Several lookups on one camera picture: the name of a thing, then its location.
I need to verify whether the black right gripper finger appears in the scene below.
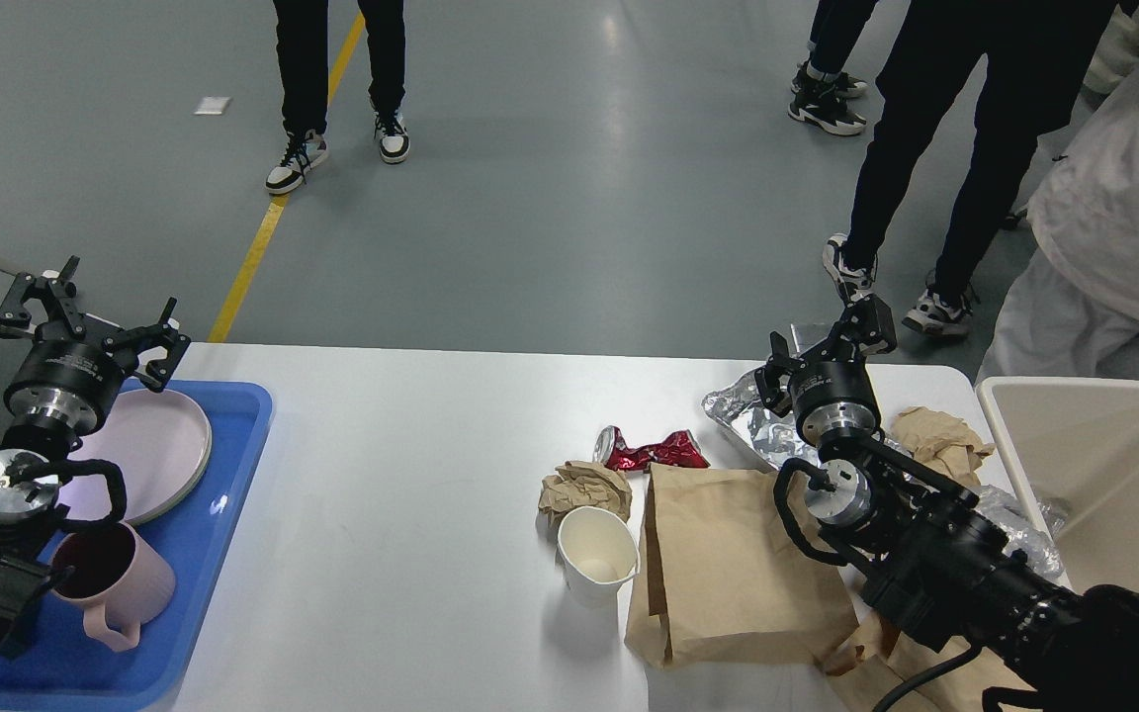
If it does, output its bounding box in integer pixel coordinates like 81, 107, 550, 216
817, 294, 898, 362
754, 330, 797, 416

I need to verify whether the person in dark clothes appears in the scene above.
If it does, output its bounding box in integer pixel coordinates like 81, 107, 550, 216
822, 0, 1124, 339

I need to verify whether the clear plastic wrap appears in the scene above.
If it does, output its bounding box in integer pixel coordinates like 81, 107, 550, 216
975, 484, 1064, 584

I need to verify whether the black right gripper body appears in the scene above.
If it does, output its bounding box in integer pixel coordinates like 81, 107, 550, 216
790, 361, 880, 445

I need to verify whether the crumpled brown paper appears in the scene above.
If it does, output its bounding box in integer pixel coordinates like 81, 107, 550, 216
890, 406, 995, 490

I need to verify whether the beige plastic bin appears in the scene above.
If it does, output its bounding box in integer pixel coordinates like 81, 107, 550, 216
977, 377, 1139, 594

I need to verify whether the brown paper bag lower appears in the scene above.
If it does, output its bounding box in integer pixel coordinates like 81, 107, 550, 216
819, 611, 1029, 711

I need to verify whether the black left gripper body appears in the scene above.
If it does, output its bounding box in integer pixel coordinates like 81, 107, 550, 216
3, 341, 128, 447

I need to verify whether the white paper cup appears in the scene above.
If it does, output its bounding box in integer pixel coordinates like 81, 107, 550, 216
557, 506, 639, 608

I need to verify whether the brown paper bag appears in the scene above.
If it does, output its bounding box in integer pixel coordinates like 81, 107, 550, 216
625, 465, 858, 668
819, 611, 1029, 711

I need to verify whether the pink plate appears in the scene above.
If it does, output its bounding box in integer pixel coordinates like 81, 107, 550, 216
69, 388, 213, 524

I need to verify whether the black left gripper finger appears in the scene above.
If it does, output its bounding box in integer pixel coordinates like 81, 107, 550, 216
0, 255, 87, 343
100, 297, 192, 393

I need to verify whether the crumpled aluminium foil tray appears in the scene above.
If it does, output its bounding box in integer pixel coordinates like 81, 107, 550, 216
702, 337, 883, 468

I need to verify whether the pink mug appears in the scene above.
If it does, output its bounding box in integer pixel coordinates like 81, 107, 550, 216
50, 522, 177, 653

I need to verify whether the person with black sneakers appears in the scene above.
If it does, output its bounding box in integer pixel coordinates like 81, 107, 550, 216
788, 1, 877, 136

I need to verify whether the blue plastic tray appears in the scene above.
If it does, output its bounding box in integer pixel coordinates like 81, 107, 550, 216
0, 382, 273, 711

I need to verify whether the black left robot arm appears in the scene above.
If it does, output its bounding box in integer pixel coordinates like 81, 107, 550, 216
0, 257, 191, 658

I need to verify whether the person in black trousers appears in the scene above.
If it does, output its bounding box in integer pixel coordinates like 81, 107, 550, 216
265, 1, 410, 197

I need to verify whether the crushed red can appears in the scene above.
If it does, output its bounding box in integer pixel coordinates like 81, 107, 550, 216
593, 425, 711, 472

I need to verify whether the crumpled brown paper ball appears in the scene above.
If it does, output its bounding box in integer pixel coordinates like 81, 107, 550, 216
536, 461, 634, 524

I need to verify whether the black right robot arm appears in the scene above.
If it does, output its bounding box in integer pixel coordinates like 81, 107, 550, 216
754, 296, 1139, 711

